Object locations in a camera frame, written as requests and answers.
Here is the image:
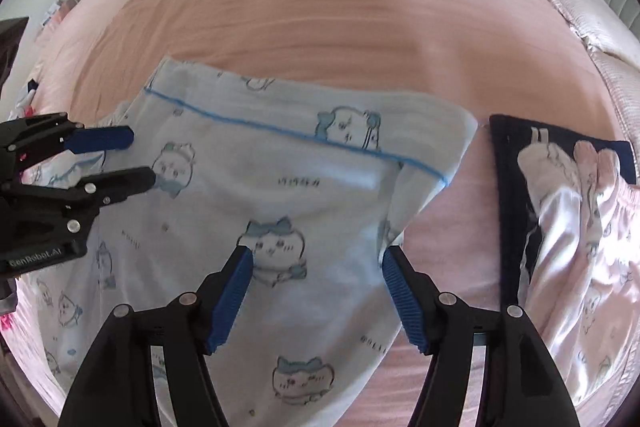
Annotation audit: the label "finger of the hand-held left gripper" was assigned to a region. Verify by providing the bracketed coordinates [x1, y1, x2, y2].
[0, 167, 157, 235]
[0, 113, 135, 182]

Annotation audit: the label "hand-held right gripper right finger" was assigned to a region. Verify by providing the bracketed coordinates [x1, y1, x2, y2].
[382, 246, 581, 427]

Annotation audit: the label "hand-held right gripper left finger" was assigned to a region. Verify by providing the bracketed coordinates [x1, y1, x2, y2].
[57, 246, 255, 427]

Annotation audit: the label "light blue printed pajama pants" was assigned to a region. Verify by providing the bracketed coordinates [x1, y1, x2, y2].
[30, 57, 482, 427]

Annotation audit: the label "grey blue garment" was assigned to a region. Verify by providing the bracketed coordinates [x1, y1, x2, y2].
[10, 79, 41, 120]

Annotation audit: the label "folded navy garment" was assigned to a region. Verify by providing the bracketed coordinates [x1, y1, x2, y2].
[489, 114, 637, 308]

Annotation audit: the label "folded pink printed pajama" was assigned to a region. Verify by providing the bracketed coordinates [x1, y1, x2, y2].
[516, 139, 640, 420]

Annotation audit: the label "pink bed sheet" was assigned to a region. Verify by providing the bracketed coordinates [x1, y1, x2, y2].
[17, 0, 640, 427]

